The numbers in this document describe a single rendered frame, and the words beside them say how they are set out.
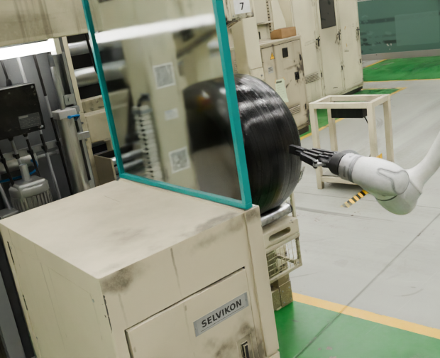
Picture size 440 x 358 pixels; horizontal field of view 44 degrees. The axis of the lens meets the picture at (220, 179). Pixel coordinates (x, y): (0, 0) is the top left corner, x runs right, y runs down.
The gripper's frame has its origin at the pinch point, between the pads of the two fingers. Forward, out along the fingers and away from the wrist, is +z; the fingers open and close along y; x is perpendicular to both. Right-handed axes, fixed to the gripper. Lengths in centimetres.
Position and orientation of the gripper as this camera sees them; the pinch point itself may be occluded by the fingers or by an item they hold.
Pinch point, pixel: (297, 150)
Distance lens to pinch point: 193.6
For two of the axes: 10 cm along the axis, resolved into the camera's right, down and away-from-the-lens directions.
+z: -6.5, -2.7, 7.1
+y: -7.6, 2.9, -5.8
